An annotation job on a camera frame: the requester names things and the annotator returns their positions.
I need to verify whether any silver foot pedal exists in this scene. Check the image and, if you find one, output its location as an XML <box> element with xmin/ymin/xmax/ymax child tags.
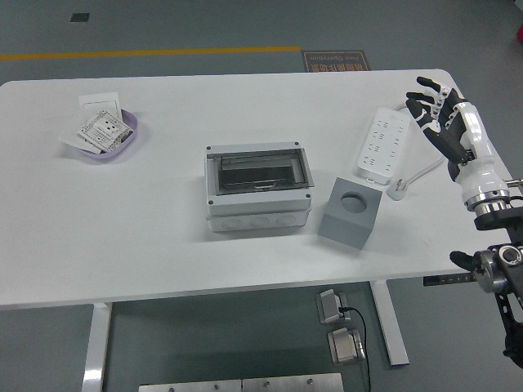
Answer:
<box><xmin>315</xmin><ymin>288</ymin><xmax>348</xmax><ymax>324</ymax></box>
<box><xmin>327</xmin><ymin>327</ymin><xmax>365</xmax><ymax>364</ymax></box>

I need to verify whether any white table leg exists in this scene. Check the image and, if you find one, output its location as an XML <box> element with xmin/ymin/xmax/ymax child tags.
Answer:
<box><xmin>80</xmin><ymin>302</ymin><xmax>114</xmax><ymax>392</ymax></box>
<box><xmin>369</xmin><ymin>279</ymin><xmax>409</xmax><ymax>367</ymax></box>

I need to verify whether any transparent grey box lid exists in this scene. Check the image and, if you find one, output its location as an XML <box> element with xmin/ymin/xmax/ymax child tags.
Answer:
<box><xmin>214</xmin><ymin>147</ymin><xmax>315</xmax><ymax>196</ymax></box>

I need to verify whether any black table control panel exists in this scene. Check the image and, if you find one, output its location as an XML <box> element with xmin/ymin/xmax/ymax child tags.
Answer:
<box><xmin>423</xmin><ymin>274</ymin><xmax>477</xmax><ymax>287</ymax></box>

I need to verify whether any plain white switch plate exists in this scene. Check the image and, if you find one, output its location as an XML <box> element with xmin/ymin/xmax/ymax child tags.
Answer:
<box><xmin>78</xmin><ymin>92</ymin><xmax>123</xmax><ymax>119</ymax></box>

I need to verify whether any brown floor sign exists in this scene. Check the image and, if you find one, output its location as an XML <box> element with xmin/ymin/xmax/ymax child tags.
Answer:
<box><xmin>301</xmin><ymin>49</ymin><xmax>371</xmax><ymax>74</ymax></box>

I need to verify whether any white flat cover plate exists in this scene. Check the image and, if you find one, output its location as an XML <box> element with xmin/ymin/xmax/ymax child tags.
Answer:
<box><xmin>58</xmin><ymin>114</ymin><xmax>99</xmax><ymax>154</ymax></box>

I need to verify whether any black pedal cable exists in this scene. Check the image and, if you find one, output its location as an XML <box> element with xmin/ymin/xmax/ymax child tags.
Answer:
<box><xmin>341</xmin><ymin>305</ymin><xmax>372</xmax><ymax>392</ymax></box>

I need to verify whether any white socket panel with print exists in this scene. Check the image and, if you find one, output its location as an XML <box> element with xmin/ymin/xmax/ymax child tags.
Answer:
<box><xmin>77</xmin><ymin>109</ymin><xmax>135</xmax><ymax>153</ymax></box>

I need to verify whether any grey cube with round hole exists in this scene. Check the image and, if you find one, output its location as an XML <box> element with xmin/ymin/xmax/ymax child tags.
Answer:
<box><xmin>317</xmin><ymin>176</ymin><xmax>383</xmax><ymax>250</ymax></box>

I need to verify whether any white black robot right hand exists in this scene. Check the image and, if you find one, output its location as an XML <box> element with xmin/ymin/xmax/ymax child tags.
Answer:
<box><xmin>405</xmin><ymin>76</ymin><xmax>511</xmax><ymax>204</ymax></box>

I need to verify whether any white power strip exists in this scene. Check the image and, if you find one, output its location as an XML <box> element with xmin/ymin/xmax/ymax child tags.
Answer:
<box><xmin>353</xmin><ymin>106</ymin><xmax>412</xmax><ymax>187</ymax></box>

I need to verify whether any grey metal base plate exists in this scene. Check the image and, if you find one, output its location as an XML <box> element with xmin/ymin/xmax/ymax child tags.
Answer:
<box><xmin>242</xmin><ymin>372</ymin><xmax>344</xmax><ymax>392</ymax></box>
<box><xmin>138</xmin><ymin>379</ymin><xmax>242</xmax><ymax>392</ymax></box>

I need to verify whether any white power cord with plug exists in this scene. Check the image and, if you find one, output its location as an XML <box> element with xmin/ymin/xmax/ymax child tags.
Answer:
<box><xmin>386</xmin><ymin>101</ymin><xmax>446</xmax><ymax>201</ymax></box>

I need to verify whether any grey plastic junction box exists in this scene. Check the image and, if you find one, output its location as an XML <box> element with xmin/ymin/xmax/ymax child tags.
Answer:
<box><xmin>205</xmin><ymin>140</ymin><xmax>314</xmax><ymax>233</ymax></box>

